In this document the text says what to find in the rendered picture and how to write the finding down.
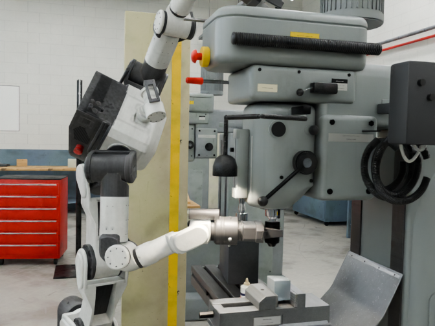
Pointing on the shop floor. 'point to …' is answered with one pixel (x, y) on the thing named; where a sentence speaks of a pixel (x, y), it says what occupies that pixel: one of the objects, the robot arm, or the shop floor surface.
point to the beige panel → (159, 190)
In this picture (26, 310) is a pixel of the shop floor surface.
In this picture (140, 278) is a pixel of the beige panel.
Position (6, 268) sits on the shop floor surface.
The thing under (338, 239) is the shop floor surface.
